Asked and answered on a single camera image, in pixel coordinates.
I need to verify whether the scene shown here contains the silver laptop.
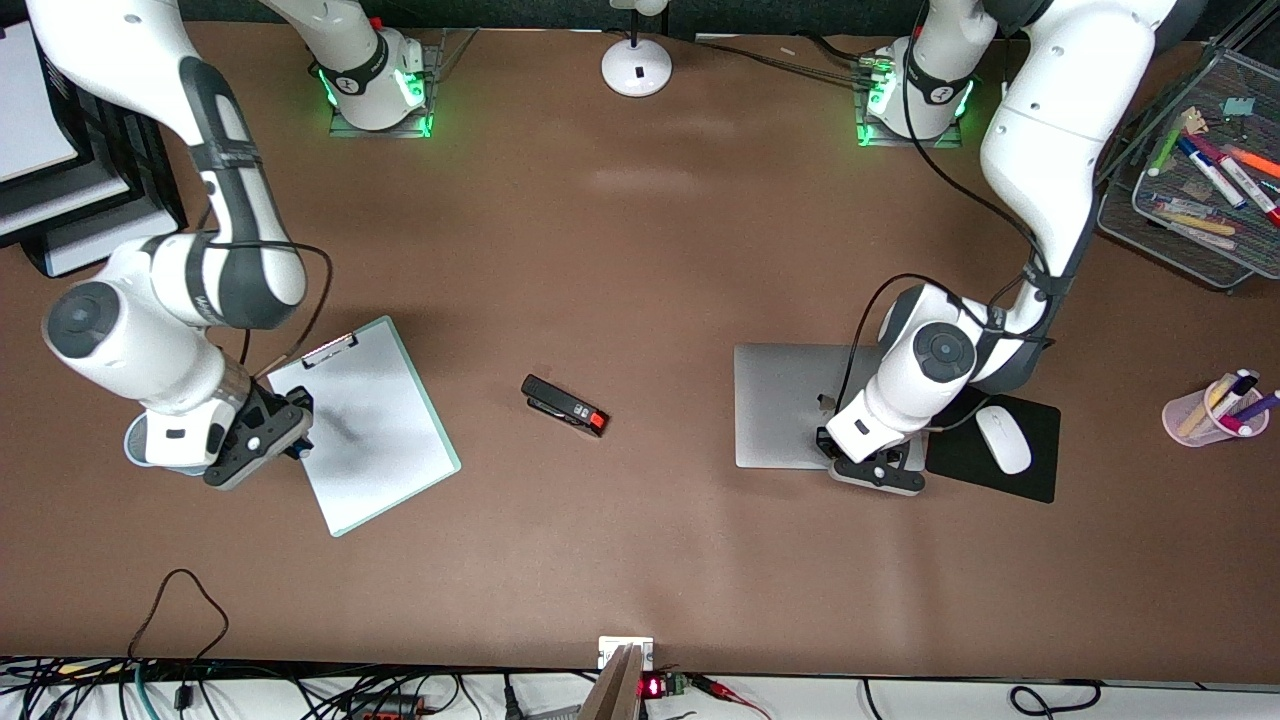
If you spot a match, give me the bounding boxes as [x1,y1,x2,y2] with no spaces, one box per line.
[733,343,927,471]

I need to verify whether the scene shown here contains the black and white marker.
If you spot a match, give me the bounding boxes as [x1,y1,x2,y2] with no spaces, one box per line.
[1205,369,1260,421]

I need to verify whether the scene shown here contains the green marker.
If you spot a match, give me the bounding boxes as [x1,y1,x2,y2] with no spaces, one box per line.
[1147,108,1202,179]

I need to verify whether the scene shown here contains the white marker with blue cap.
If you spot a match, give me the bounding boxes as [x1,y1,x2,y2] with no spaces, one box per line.
[1176,135,1249,211]

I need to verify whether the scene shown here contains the white marker with red cap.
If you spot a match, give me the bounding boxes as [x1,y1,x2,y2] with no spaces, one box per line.
[1190,130,1280,227]

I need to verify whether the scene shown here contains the white clipboard with metal clip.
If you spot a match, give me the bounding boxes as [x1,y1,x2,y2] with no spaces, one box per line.
[262,315,463,539]

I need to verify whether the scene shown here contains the blue mesh pen cup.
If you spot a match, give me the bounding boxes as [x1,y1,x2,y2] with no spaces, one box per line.
[124,414,209,477]

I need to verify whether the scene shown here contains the white computer mouse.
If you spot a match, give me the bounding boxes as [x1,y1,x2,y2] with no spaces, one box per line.
[975,404,1033,476]

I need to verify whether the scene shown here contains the black mouse pad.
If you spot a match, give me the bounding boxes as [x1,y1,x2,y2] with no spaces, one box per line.
[925,385,1062,505]

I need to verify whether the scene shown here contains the white paper sheet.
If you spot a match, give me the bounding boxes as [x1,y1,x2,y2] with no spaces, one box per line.
[45,195,181,277]
[0,20,83,186]

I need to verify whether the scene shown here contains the black stapler with red tip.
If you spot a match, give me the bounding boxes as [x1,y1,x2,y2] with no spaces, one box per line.
[520,374,610,438]

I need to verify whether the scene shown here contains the black stacked document trays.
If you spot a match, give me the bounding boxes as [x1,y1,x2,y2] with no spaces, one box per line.
[0,15,189,279]

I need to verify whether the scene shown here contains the white socket box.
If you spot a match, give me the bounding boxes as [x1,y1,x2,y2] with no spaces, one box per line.
[598,636,655,671]

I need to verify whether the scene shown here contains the pink mesh pen cup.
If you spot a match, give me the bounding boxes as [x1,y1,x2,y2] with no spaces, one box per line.
[1162,375,1271,448]

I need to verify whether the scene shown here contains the yellow pencil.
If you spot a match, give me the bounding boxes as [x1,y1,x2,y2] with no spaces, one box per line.
[1178,378,1233,438]

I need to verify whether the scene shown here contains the grey mesh desk organizer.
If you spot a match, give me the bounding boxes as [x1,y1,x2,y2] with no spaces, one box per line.
[1096,40,1280,293]

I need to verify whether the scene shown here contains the silver pen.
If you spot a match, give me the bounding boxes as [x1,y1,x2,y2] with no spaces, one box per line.
[1140,192,1241,223]

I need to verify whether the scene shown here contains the yellow crayon stick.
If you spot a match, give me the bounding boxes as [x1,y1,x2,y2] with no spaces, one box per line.
[1152,208,1239,238]

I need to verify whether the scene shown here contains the white round lamp base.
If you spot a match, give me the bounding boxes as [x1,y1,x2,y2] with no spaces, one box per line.
[601,0,674,99]

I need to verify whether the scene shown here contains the orange highlighter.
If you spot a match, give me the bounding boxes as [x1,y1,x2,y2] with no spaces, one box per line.
[1222,143,1280,182]

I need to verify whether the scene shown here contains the black looped cable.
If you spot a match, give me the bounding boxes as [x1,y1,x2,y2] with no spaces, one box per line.
[128,568,231,713]

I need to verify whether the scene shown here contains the red wire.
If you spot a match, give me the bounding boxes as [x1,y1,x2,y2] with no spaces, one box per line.
[690,674,773,720]

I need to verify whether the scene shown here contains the black coiled cable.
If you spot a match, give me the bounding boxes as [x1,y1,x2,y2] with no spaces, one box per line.
[1008,680,1103,718]

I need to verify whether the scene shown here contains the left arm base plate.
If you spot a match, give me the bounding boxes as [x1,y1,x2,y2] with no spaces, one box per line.
[852,50,996,150]

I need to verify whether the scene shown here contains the wooden post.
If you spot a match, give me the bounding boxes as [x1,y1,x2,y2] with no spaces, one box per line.
[578,645,646,720]

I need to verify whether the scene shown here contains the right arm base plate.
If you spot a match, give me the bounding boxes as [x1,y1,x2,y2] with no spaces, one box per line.
[328,28,479,139]

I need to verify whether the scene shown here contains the black cable along table edge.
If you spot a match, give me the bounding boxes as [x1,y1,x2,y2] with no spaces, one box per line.
[690,33,867,83]

